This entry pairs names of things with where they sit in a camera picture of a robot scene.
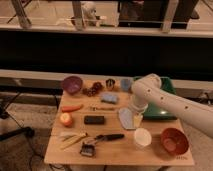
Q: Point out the light blue towel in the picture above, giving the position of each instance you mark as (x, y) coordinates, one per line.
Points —
(125, 116)

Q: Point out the small metal cup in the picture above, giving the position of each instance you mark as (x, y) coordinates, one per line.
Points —
(110, 83)

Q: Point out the blue sponge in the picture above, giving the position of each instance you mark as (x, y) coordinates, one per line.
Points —
(109, 98)

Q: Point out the orange carrot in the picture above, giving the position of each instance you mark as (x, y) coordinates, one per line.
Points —
(65, 109)

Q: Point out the red bowl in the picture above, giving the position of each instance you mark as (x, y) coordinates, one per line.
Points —
(174, 141)

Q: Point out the orange apple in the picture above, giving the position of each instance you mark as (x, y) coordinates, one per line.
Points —
(66, 119)

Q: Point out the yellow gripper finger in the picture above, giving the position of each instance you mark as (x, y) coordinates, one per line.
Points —
(137, 119)

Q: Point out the light blue cup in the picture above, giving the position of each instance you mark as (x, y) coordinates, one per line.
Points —
(126, 85)

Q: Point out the black rectangular block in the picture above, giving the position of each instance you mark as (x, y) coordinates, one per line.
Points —
(97, 120)

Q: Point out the purple bowl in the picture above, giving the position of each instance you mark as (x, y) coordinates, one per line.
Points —
(72, 84)

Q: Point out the small metal utensil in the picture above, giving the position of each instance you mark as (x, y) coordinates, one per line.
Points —
(93, 108)

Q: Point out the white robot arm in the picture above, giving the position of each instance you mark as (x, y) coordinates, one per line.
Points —
(148, 90)

